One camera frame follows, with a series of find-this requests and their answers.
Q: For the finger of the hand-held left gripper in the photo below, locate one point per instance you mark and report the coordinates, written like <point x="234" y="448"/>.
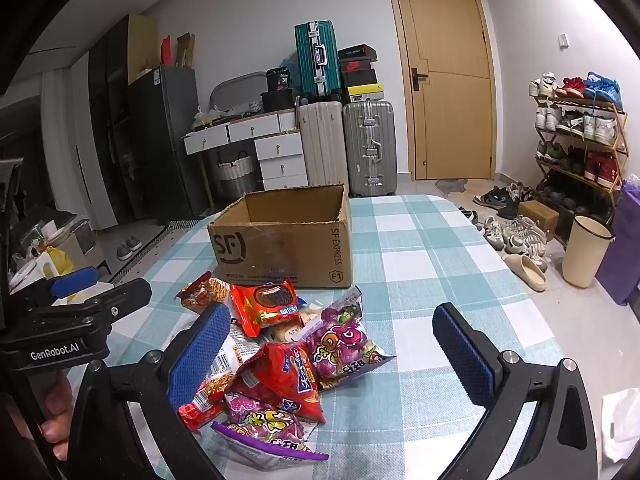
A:
<point x="125" y="295"/>
<point x="75" y="280"/>

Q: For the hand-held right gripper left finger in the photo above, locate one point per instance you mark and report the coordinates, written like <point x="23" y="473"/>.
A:
<point x="197" y="355"/>

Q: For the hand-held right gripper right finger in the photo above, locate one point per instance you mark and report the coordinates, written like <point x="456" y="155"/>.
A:
<point x="465" y="355"/>

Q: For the red noodle snack packet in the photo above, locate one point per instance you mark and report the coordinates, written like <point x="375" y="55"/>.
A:
<point x="220" y="380"/>
<point x="202" y="290"/>

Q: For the red chocolate cookie packet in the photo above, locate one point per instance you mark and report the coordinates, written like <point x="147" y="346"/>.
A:
<point x="265" y="305"/>

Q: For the red chip packet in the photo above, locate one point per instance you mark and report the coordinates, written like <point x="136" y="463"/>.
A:
<point x="280" y="380"/>

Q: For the white cake packet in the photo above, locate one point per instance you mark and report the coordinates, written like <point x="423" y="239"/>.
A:
<point x="292" y="329"/>

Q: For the purple grape candy packet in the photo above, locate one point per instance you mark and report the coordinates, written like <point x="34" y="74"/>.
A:
<point x="270" y="427"/>
<point x="340" y="350"/>

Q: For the brown cardboard box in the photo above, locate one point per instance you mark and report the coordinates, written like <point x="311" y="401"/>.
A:
<point x="280" y="255"/>

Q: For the person's left hand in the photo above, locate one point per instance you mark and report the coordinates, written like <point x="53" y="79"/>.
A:
<point x="57" y="410"/>

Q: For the yellow plastic bag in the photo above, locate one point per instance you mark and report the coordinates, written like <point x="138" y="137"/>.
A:
<point x="62" y="260"/>

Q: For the grey slippers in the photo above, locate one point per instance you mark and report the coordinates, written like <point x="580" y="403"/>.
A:
<point x="129" y="248"/>

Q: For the patterned floor rug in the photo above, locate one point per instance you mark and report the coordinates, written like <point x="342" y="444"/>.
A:
<point x="150" y="255"/>

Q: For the beige slide sandals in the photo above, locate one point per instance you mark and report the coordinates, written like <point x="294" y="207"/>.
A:
<point x="525" y="270"/>

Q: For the scattered sneakers group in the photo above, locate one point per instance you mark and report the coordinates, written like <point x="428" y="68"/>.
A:
<point x="510" y="230"/>

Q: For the small cardboard box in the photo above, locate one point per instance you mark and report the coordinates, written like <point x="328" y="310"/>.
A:
<point x="539" y="217"/>

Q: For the beige trash bin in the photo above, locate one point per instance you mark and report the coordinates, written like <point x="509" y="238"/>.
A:
<point x="585" y="255"/>

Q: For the black refrigerator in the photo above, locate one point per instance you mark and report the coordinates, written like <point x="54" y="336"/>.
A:
<point x="165" y="140"/>

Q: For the tall dark cabinet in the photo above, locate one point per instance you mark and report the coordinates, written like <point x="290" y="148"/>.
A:
<point x="112" y="120"/>

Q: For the woven laundry basket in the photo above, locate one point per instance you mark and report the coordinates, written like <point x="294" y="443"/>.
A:
<point x="237" y="175"/>

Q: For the grey door mat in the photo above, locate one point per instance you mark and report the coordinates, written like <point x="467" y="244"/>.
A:
<point x="450" y="187"/>

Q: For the white plastic bag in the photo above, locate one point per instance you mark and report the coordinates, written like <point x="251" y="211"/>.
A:
<point x="622" y="425"/>

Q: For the purple bag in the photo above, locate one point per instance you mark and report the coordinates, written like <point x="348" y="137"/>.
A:
<point x="622" y="245"/>

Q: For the pale bag of food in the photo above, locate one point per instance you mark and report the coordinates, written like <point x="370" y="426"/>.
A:
<point x="210" y="116"/>

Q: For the white drawer desk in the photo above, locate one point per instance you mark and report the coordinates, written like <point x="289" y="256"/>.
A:
<point x="280" y="155"/>

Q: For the silver suitcase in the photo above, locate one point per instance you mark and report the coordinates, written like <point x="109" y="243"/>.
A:
<point x="370" y="147"/>

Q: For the grey oval mirror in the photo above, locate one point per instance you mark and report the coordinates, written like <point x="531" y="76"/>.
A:
<point x="235" y="90"/>

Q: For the beige suitcase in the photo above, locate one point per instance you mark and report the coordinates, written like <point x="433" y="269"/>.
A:
<point x="322" y="145"/>

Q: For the black storage box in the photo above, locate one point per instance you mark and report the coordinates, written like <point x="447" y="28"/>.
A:
<point x="277" y="101"/>

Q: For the flat cardboard pieces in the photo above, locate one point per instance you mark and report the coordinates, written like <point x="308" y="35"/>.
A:
<point x="177" y="52"/>

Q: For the rows of stored sneakers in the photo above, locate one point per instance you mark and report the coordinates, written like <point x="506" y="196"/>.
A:
<point x="580" y="125"/>

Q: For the bamboo shoe rack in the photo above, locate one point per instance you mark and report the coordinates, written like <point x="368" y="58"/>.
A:
<point x="617" y="147"/>

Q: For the black printed bag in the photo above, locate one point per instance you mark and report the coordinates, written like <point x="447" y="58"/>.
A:
<point x="279" y="80"/>

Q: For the wooden door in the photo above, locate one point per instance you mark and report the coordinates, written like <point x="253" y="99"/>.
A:
<point x="445" y="85"/>

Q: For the blue plastic bag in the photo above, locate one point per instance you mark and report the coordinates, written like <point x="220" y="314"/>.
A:
<point x="289" y="72"/>

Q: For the yellow and black shoe box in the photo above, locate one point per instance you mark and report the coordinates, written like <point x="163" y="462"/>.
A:
<point x="366" y="92"/>

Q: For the teal suitcase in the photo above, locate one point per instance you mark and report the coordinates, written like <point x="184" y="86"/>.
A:
<point x="315" y="60"/>

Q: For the red and black shoe box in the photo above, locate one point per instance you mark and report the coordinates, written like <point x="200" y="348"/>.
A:
<point x="357" y="71"/>

